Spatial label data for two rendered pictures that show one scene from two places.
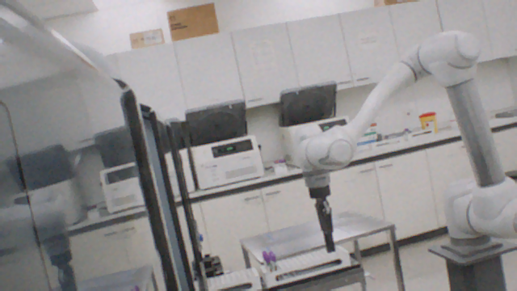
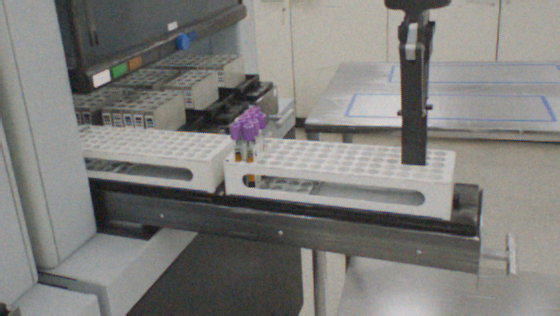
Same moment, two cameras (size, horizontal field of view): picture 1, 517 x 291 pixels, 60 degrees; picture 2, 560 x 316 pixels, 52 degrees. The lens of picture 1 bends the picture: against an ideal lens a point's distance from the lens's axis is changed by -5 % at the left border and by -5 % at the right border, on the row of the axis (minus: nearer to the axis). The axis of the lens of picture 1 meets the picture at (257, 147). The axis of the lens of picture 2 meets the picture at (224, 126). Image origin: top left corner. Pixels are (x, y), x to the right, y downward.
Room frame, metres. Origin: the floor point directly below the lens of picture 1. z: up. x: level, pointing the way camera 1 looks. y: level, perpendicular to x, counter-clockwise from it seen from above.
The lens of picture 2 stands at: (0.90, -0.36, 1.18)
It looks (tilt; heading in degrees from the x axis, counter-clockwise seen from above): 20 degrees down; 34
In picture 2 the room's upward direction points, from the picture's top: 5 degrees counter-clockwise
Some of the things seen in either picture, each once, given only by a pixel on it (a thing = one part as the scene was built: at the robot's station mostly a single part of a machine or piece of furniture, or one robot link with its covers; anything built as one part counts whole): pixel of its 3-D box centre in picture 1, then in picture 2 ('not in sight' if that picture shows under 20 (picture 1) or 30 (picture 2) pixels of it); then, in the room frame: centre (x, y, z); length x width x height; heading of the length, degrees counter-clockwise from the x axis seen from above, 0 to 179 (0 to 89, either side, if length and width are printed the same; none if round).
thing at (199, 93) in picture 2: not in sight; (201, 92); (1.82, 0.32, 0.85); 0.12 x 0.02 x 0.06; 8
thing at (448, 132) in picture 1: (325, 161); not in sight; (4.28, -0.59, 0.89); 4.75 x 0.65 x 0.03; 99
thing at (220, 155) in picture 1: (221, 142); not in sight; (4.15, 0.31, 1.24); 0.62 x 0.56 x 0.69; 9
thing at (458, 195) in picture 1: (466, 206); not in sight; (1.77, -0.76, 0.87); 0.18 x 0.16 x 0.22; 15
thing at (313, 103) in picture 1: (313, 123); not in sight; (4.28, -0.54, 1.25); 0.62 x 0.56 x 0.69; 8
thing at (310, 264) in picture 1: (305, 267); (336, 177); (1.57, -0.08, 0.83); 0.30 x 0.10 x 0.06; 99
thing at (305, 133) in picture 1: (312, 146); not in sight; (1.58, -0.18, 1.24); 0.13 x 0.11 x 0.16; 15
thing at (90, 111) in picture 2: not in sight; (105, 113); (1.65, 0.43, 0.85); 0.12 x 0.02 x 0.06; 9
